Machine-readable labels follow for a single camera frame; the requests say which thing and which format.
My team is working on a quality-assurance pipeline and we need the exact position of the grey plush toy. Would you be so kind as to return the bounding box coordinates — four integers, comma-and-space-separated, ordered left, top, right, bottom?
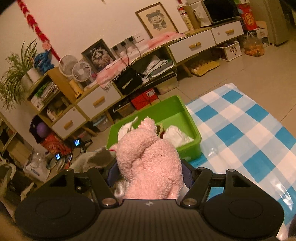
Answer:
70, 147, 116, 173

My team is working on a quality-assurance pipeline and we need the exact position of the pink plush toy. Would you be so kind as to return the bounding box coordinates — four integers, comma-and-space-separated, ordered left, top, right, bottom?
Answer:
115, 117, 184, 200

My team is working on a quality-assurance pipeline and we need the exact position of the blue white milk carton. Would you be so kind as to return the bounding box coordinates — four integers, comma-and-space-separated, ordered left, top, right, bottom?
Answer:
114, 178, 130, 198

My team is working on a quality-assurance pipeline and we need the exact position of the red gift box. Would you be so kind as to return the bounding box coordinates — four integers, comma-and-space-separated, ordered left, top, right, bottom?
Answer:
40, 132, 72, 156

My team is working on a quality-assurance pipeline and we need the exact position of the blue white checkered cloth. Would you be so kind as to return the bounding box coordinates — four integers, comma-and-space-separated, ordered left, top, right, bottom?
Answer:
187, 84, 295, 240

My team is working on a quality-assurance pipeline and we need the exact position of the green plastic bin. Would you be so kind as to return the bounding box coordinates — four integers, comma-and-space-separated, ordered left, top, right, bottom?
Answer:
106, 95, 202, 162

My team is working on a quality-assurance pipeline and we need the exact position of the purple ball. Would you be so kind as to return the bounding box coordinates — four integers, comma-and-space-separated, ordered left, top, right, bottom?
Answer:
36, 122, 50, 138

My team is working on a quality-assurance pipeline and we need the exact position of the red storage box under cabinet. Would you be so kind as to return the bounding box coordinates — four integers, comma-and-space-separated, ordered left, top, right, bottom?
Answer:
131, 88, 159, 110

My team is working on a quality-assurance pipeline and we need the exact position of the wooden tv cabinet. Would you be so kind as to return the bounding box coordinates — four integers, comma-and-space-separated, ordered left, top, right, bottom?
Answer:
27, 20, 243, 140

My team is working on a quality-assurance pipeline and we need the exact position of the black box on shelf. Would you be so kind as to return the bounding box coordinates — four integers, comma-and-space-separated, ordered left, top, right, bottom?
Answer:
113, 68, 145, 95

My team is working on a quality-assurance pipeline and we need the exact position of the white desk fan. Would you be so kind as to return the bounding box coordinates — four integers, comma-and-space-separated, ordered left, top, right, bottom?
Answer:
58, 55, 78, 77
72, 61, 91, 82

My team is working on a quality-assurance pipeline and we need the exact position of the egg tray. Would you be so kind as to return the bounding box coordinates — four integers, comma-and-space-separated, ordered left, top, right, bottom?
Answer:
189, 60, 220, 77

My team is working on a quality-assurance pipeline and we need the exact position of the blue stitch plush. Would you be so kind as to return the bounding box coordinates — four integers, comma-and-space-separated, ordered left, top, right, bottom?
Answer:
34, 50, 54, 74

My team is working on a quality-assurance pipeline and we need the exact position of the white cutout storage box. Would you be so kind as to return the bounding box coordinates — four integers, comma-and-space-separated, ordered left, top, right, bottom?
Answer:
213, 41, 242, 62

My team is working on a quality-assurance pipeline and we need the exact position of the potted green plant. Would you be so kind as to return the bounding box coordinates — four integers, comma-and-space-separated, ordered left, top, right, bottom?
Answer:
1, 40, 37, 111

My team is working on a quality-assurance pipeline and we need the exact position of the bag of oranges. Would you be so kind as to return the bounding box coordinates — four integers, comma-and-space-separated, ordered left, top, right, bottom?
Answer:
243, 32, 264, 57

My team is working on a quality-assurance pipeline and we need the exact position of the pink table runner cloth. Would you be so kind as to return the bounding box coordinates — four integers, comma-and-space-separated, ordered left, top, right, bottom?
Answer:
96, 32, 186, 89

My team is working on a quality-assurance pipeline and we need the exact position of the black microwave oven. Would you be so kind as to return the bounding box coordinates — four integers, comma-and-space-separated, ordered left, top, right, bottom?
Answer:
202, 0, 240, 24

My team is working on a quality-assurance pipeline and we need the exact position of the silver refrigerator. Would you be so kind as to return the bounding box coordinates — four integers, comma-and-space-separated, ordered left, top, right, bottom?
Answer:
250, 0, 289, 45

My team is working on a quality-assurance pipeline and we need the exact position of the cat picture frame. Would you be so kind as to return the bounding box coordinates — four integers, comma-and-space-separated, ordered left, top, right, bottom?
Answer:
82, 39, 116, 74

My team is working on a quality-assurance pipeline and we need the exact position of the cartoon girl picture frame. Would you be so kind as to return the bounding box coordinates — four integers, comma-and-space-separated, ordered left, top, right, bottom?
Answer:
135, 2, 178, 39

